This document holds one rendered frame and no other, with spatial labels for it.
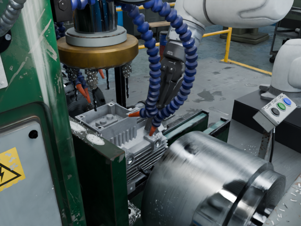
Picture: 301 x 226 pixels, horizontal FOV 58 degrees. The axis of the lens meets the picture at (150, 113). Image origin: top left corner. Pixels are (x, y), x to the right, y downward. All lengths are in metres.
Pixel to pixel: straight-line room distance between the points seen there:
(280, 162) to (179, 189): 0.74
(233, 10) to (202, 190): 0.37
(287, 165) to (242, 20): 0.71
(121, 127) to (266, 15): 0.40
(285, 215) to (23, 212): 0.37
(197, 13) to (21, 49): 0.46
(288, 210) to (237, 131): 0.89
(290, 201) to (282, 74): 0.94
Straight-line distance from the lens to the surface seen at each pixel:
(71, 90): 0.88
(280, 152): 1.26
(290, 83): 1.37
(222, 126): 1.10
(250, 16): 0.62
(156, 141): 0.73
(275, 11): 0.61
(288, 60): 1.35
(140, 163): 0.72
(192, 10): 0.71
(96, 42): 0.56
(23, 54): 0.36
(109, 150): 0.57
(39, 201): 0.45
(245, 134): 1.32
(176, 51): 0.71
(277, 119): 0.94
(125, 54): 0.57
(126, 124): 0.69
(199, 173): 0.51
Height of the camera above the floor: 1.48
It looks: 28 degrees down
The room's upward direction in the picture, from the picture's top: straight up
